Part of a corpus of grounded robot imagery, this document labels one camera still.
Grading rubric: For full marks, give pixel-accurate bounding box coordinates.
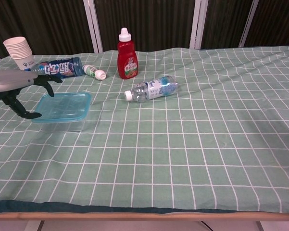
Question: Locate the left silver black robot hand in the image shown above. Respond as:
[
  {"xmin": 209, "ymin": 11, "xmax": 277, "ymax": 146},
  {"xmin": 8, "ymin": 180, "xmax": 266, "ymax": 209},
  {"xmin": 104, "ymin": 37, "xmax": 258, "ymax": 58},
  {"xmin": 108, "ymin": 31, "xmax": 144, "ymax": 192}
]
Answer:
[{"xmin": 0, "ymin": 70, "xmax": 63, "ymax": 119}]

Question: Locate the teal plastic container lid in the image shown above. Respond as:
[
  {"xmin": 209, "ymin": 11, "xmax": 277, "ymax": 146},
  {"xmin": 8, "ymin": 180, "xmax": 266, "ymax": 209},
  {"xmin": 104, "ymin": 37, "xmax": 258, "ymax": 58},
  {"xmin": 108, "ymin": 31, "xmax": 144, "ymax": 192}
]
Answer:
[{"xmin": 30, "ymin": 92, "xmax": 92, "ymax": 124}]

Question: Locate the clear plastic food container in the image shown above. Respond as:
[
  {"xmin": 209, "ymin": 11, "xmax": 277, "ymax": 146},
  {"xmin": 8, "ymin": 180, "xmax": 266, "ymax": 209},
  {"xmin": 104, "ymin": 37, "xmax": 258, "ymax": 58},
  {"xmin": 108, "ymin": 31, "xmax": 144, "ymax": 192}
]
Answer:
[{"xmin": 39, "ymin": 115, "xmax": 88, "ymax": 133}]

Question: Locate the stack of white paper cups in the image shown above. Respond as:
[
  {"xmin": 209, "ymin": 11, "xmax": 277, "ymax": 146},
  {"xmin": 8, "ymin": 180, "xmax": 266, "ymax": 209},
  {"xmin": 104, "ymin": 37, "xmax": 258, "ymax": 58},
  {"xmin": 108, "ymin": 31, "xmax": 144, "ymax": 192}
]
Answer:
[{"xmin": 3, "ymin": 36, "xmax": 36, "ymax": 71}]

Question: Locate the blue sports drink bottle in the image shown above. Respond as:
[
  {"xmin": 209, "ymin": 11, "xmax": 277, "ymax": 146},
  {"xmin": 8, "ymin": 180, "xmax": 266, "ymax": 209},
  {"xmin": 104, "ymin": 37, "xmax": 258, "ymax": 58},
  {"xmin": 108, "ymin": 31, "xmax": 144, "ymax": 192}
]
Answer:
[{"xmin": 24, "ymin": 57, "xmax": 84, "ymax": 80}]

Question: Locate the small white green bottle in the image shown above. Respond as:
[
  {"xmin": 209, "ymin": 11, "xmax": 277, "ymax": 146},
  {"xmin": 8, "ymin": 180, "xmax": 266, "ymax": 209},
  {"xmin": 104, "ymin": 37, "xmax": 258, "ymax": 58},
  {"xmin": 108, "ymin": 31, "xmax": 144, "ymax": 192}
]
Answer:
[{"xmin": 82, "ymin": 64, "xmax": 107, "ymax": 81}]

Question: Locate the red ketchup squeeze bottle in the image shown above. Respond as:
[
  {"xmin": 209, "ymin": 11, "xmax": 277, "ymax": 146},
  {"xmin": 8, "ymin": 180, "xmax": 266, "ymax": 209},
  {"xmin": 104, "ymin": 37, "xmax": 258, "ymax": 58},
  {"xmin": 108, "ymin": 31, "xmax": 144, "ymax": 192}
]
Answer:
[{"xmin": 117, "ymin": 27, "xmax": 138, "ymax": 80}]

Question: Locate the clear plastic water bottle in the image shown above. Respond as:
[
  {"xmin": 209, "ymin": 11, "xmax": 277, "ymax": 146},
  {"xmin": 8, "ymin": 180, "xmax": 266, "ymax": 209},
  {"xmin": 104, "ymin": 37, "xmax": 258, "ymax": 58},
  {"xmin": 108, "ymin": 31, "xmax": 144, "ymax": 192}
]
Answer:
[{"xmin": 124, "ymin": 75, "xmax": 179, "ymax": 103}]

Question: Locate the green checkered tablecloth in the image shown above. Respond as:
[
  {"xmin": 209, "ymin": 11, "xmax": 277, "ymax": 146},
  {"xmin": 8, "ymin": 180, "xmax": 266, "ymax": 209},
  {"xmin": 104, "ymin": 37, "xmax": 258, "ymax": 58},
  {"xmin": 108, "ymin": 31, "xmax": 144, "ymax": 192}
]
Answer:
[{"xmin": 0, "ymin": 46, "xmax": 289, "ymax": 215}]

